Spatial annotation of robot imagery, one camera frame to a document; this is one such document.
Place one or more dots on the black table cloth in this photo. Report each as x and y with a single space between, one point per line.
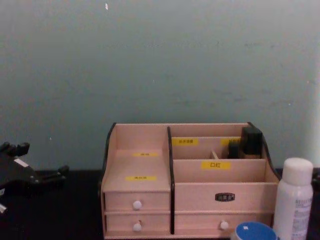
62 212

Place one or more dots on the pale wooden desk organizer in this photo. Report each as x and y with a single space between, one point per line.
197 190

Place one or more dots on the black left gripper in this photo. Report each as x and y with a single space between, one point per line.
15 177

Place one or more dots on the small wooden drawer white knob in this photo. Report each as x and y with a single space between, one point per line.
120 223
120 201

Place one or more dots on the white plastic bottle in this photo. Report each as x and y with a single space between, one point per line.
293 197

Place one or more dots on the black rectangular box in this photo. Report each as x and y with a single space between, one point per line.
252 141

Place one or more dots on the wide wooden drawer white knob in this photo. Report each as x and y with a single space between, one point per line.
197 222

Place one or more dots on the small black roll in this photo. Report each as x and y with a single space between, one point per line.
234 150

